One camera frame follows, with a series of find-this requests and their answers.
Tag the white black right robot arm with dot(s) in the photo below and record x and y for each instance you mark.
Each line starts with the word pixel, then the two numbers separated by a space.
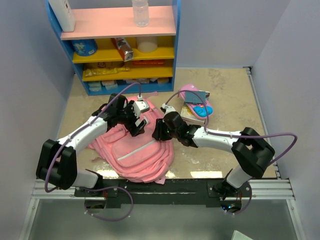
pixel 252 152

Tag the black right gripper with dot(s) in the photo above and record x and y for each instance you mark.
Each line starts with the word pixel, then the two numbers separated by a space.
pixel 158 134

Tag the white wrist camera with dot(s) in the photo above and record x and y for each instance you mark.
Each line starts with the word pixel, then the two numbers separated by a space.
pixel 140 106
pixel 166 109

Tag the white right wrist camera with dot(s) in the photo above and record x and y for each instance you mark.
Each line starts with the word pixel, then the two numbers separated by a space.
pixel 166 109

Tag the illustrated children's book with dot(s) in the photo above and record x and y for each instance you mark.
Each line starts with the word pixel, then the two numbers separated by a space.
pixel 185 111

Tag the orange silver snack bag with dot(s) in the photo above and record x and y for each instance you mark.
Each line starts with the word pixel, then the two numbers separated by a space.
pixel 124 49

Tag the white rectangular device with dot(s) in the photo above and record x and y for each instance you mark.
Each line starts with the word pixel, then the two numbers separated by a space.
pixel 64 14

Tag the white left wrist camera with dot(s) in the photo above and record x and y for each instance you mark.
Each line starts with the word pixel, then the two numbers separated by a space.
pixel 140 106

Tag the pale green tissue pack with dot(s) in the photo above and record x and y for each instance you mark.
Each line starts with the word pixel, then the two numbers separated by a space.
pixel 94 86

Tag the pink student backpack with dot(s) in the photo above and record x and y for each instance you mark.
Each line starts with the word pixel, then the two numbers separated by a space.
pixel 139 159

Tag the white paper corner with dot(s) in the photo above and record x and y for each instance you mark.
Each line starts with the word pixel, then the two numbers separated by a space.
pixel 237 235

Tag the red yellow snack box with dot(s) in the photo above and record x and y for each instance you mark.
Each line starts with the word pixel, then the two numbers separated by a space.
pixel 101 65

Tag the clear plastic water bottle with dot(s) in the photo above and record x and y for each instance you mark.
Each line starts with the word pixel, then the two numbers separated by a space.
pixel 141 12

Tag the orange flat box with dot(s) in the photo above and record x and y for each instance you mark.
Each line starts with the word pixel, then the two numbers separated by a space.
pixel 149 62

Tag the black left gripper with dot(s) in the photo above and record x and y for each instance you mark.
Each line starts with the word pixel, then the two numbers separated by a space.
pixel 138 129

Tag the yellow snack packet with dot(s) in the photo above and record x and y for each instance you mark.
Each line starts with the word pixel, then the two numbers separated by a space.
pixel 95 72

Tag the teal leather card wallet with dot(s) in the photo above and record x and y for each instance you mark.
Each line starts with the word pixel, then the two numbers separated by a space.
pixel 196 97

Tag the blue snack canister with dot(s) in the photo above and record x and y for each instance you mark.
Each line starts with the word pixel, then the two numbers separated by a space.
pixel 84 47

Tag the pink blue pencil case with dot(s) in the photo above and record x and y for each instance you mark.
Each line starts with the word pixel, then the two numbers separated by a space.
pixel 199 110

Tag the blue shelf with coloured boards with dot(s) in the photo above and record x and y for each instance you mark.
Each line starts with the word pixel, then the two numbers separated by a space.
pixel 110 53

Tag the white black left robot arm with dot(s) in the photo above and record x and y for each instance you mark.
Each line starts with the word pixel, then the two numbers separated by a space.
pixel 57 163

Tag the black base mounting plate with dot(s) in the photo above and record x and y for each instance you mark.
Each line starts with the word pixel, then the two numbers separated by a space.
pixel 209 192

